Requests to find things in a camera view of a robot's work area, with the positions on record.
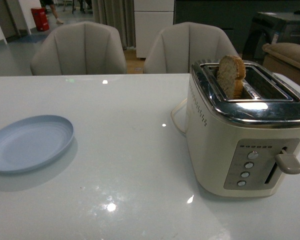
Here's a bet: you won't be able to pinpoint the cream and chrome toaster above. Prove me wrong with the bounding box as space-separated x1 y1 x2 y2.
185 60 300 198

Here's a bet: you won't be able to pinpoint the bread slice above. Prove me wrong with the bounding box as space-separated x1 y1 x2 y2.
216 55 246 100

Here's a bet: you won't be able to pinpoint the light blue plate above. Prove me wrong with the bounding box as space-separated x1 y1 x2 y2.
0 115 74 174

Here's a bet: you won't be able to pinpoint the right grey chair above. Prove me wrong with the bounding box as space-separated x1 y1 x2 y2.
143 22 238 74

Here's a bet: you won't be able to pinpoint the grey chair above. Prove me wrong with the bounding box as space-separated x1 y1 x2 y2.
30 21 127 76
143 22 238 74

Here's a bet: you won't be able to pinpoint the left grey chair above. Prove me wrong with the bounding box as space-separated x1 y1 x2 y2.
30 21 127 76

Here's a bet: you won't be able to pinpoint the white cabinet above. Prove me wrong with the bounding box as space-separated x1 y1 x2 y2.
133 0 175 59

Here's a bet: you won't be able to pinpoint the grey curtain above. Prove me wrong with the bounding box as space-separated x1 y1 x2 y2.
92 0 136 49

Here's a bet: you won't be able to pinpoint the dark kitchen counter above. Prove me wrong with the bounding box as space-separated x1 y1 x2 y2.
174 0 300 53

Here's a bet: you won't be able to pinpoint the red box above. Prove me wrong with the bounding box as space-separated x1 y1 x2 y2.
31 7 50 32

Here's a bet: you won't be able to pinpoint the beige sofa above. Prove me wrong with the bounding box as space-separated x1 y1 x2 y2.
262 42 300 85

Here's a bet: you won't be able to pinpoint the walking person legs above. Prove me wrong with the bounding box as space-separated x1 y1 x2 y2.
43 0 64 25

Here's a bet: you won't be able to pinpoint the dark appliance box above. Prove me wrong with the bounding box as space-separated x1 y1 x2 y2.
242 12 300 63

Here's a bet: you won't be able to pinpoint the white toaster power cable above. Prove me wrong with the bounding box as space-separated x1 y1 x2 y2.
170 97 189 137

